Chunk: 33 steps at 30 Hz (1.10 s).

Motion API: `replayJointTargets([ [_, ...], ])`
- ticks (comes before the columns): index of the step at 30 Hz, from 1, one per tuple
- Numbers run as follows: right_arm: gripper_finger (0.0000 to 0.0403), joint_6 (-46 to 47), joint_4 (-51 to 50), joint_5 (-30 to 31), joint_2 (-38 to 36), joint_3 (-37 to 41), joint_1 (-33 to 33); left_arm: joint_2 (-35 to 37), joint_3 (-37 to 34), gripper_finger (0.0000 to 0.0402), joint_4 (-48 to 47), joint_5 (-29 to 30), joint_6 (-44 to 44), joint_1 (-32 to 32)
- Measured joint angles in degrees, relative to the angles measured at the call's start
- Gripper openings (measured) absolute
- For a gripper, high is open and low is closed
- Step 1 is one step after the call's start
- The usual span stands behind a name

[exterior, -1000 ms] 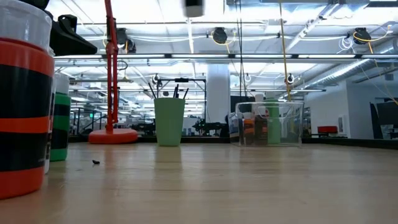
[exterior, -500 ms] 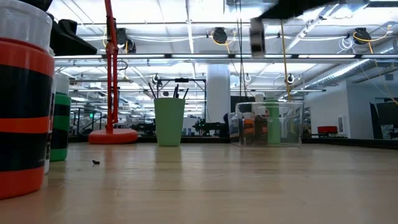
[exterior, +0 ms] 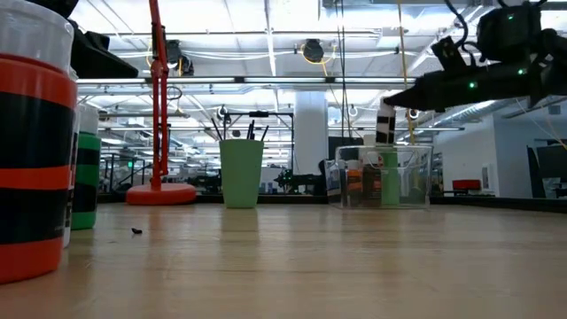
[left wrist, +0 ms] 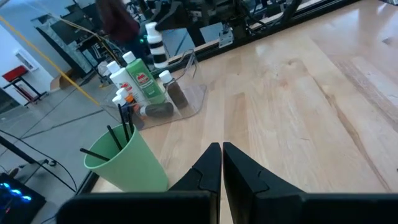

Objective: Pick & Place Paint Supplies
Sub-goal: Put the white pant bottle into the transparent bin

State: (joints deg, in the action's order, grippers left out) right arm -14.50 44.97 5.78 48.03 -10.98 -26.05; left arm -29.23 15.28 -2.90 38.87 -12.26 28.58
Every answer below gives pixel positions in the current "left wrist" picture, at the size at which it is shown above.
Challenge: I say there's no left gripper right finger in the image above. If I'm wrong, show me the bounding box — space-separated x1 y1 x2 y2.
222 141 398 224

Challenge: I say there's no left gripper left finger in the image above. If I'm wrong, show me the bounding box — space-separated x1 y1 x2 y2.
57 142 223 224

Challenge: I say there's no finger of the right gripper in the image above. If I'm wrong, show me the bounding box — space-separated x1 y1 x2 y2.
154 1 200 31

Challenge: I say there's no small white paint bottle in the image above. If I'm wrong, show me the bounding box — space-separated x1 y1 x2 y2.
145 21 170 69

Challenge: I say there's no large green paint bottle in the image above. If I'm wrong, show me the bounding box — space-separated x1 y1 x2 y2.
122 50 167 105

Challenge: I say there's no small brown paint bottle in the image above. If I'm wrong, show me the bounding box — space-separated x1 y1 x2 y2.
158 70 190 110

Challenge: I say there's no clear plastic bin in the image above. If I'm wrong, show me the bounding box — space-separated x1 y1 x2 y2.
102 49 208 131

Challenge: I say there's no small black paint bottle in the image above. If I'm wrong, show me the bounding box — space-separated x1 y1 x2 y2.
139 101 175 119

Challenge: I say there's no large white paint bottle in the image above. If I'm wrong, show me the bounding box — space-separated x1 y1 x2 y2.
106 60 150 108

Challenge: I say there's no small orange paint bottle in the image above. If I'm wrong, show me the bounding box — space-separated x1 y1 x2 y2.
116 87 137 108

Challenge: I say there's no thin black paintbrush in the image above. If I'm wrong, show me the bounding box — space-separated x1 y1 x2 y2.
117 103 131 143
106 124 124 152
80 147 111 162

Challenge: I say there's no small blue paint bottle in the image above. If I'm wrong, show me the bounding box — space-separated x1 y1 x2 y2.
111 95 146 131

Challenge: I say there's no person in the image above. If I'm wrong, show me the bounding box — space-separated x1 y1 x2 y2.
95 0 147 60

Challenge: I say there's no green plastic cup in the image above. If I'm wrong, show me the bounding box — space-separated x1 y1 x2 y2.
83 123 170 193

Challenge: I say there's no red bench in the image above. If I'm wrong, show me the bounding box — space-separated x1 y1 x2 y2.
1 64 48 105

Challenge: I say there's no black computer with blue lights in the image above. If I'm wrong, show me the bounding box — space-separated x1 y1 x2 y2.
0 172 47 224

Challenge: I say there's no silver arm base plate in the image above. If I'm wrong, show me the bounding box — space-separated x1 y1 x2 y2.
218 29 234 49

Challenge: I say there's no black aluminium table frame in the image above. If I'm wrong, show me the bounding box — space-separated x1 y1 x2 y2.
161 0 361 72

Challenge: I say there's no white wall panel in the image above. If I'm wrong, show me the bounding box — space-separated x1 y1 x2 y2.
14 49 39 73

